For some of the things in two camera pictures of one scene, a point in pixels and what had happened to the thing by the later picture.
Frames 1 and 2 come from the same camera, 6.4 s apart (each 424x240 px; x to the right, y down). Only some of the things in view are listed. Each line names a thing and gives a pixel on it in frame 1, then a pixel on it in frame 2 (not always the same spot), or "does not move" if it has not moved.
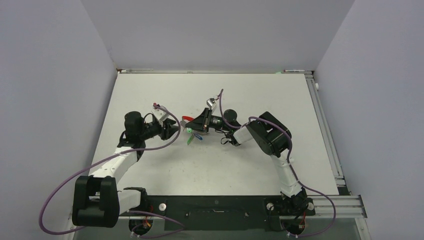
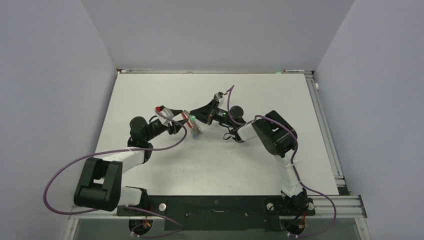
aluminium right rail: (327, 136) does not move
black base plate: (242, 213) does not move
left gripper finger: (169, 122) -> (175, 112)
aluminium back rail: (216, 71) does not move
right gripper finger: (195, 125) -> (201, 114)
